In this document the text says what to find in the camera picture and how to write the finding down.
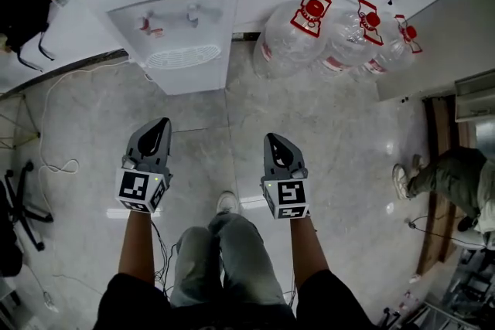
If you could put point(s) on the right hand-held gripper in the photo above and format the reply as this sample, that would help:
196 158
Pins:
290 195

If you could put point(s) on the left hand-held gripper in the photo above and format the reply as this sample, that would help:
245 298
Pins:
133 185

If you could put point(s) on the person's right forearm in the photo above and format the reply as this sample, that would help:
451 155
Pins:
307 251

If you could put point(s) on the person's left forearm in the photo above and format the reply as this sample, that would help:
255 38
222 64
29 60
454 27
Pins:
135 247

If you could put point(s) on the large red-capped water jug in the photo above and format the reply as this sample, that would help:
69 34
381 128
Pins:
286 42
394 54
348 46

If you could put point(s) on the person's right white shoe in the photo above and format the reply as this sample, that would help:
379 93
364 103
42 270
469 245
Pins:
228 201

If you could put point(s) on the person's grey trousers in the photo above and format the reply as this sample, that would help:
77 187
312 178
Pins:
239 262

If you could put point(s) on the black office chair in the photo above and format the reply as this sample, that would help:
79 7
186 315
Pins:
23 212

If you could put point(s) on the person's black t-shirt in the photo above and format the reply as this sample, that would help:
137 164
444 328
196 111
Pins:
332 305

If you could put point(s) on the brown wooden board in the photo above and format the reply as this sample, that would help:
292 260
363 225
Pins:
441 127

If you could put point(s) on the white power strip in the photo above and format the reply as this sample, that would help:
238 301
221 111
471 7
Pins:
50 303

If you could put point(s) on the white open shelf unit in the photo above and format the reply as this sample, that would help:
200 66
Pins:
475 96

